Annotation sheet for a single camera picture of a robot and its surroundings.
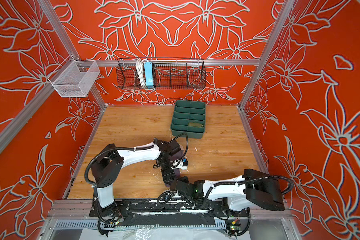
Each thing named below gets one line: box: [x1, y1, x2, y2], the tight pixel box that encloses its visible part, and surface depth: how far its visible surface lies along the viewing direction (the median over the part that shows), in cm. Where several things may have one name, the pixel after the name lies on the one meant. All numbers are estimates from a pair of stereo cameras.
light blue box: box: [144, 62, 154, 89], surface depth 92 cm
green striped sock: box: [188, 122, 203, 128], surface depth 102 cm
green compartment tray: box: [171, 100, 206, 139], surface depth 106 cm
